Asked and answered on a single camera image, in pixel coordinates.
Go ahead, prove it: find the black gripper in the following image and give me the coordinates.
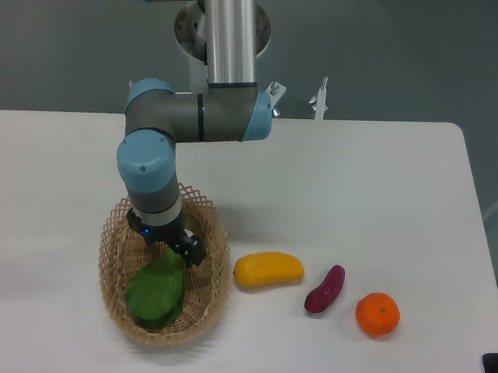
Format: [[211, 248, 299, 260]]
[[126, 209, 207, 267]]

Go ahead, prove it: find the green bok choy vegetable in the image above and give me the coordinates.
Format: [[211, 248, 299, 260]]
[[125, 250, 185, 330]]

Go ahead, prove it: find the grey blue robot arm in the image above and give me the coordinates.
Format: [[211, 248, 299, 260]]
[[116, 0, 274, 266]]

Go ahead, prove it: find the woven wicker basket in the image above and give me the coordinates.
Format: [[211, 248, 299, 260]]
[[98, 184, 231, 347]]

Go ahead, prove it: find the yellow mango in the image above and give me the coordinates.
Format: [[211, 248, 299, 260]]
[[233, 251, 304, 288]]

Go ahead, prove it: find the purple sweet potato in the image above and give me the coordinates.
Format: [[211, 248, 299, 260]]
[[304, 265, 346, 315]]

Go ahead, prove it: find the orange tangerine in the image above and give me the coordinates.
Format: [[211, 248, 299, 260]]
[[355, 292, 401, 337]]

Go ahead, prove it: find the white metal base frame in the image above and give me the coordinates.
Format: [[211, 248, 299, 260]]
[[125, 59, 332, 124]]

